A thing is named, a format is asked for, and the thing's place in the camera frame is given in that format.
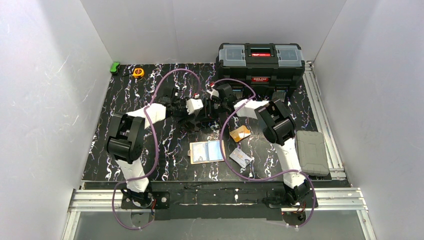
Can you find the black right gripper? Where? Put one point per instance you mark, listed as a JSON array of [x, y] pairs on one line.
[[209, 108]]

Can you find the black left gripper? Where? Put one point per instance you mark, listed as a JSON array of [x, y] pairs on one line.
[[185, 112]]

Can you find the beige card holder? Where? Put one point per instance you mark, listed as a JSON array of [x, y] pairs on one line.
[[203, 152]]

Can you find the white card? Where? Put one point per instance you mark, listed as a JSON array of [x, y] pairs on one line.
[[241, 158]]

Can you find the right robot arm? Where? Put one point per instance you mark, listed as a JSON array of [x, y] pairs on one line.
[[278, 128]]

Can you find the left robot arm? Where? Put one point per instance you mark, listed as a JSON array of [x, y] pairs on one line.
[[125, 136]]

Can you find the orange card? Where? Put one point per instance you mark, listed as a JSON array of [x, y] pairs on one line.
[[240, 133]]

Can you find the silver toolbox latch left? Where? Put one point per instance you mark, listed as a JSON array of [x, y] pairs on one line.
[[238, 91]]

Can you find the silver toolbox latch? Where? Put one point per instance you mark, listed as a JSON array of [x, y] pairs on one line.
[[238, 91], [280, 94]]

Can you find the silver toolbox latch right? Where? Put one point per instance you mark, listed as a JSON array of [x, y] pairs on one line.
[[280, 94]]

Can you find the black plastic toolbox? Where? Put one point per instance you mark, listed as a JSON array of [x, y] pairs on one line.
[[263, 67]]

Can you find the yellow tape measure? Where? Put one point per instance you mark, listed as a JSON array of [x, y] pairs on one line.
[[138, 73]]

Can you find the green plastic object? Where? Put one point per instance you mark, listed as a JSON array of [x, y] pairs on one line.
[[114, 69]]

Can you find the grey pad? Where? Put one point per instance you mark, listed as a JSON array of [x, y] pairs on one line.
[[311, 152]]

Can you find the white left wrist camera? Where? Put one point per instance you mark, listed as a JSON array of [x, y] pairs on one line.
[[193, 106]]

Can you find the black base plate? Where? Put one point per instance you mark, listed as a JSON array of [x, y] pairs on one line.
[[268, 200]]

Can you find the aluminium frame rail right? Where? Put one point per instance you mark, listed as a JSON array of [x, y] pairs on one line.
[[334, 161]]

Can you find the aluminium frame rail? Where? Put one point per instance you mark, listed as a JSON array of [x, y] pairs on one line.
[[92, 198], [334, 161]]

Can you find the aluminium frame rail front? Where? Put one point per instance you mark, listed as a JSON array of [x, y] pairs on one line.
[[92, 198]]

